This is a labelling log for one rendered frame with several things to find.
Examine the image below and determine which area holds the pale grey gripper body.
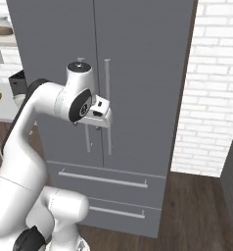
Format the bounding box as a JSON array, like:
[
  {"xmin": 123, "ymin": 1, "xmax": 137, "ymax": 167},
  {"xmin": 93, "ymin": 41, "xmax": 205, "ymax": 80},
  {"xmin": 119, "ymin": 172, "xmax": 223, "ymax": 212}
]
[{"xmin": 75, "ymin": 107, "xmax": 114, "ymax": 129}]

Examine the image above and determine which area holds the grey fridge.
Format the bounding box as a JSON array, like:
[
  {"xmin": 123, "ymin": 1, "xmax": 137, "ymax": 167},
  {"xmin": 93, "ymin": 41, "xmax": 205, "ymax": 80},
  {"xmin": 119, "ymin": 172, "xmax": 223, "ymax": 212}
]
[{"xmin": 5, "ymin": 0, "xmax": 200, "ymax": 239}]

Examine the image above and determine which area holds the grey fridge door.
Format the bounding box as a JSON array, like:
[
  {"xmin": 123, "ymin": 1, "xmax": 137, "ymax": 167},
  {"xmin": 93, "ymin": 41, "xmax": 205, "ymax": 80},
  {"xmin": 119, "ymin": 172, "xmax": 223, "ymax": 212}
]
[
  {"xmin": 92, "ymin": 0, "xmax": 199, "ymax": 179},
  {"xmin": 6, "ymin": 0, "xmax": 105, "ymax": 169}
]

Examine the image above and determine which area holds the tall grey fridge drawer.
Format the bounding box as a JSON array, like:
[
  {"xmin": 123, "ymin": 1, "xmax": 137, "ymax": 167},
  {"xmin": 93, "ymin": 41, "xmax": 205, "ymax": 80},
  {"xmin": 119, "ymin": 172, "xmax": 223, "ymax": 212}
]
[{"xmin": 45, "ymin": 159, "xmax": 167, "ymax": 211}]

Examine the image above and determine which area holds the short grey fridge drawer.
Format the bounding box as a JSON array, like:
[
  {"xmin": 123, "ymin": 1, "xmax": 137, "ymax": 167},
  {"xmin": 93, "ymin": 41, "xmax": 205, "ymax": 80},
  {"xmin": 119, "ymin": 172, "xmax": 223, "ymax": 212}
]
[{"xmin": 76, "ymin": 195, "xmax": 163, "ymax": 239}]

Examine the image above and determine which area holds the black box-shaped container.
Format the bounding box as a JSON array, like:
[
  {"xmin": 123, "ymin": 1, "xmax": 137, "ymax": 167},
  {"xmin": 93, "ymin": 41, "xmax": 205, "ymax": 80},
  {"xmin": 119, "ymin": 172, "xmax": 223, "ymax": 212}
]
[{"xmin": 8, "ymin": 69, "xmax": 29, "ymax": 100}]

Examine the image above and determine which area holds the glass jar with brown contents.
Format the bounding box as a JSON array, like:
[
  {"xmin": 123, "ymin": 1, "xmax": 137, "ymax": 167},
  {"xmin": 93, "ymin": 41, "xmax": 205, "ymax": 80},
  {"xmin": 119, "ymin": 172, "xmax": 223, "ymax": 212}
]
[{"xmin": 0, "ymin": 16, "xmax": 15, "ymax": 37}]

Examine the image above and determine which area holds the long silver drawer handle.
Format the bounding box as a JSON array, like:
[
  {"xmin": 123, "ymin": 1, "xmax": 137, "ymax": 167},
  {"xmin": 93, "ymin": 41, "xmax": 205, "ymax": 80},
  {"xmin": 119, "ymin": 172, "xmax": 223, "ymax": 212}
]
[{"xmin": 57, "ymin": 168, "xmax": 149, "ymax": 190}]

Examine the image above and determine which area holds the short silver drawer handle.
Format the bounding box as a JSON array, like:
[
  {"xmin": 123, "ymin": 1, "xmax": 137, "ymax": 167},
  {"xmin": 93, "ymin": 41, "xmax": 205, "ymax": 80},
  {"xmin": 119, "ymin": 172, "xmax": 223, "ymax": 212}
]
[{"xmin": 88, "ymin": 204, "xmax": 147, "ymax": 221}]

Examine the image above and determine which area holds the pale wooden wall shelf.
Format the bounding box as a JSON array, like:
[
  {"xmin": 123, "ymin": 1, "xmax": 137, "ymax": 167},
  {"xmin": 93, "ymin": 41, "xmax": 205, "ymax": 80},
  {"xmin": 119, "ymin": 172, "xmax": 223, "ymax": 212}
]
[{"xmin": 0, "ymin": 31, "xmax": 19, "ymax": 48}]

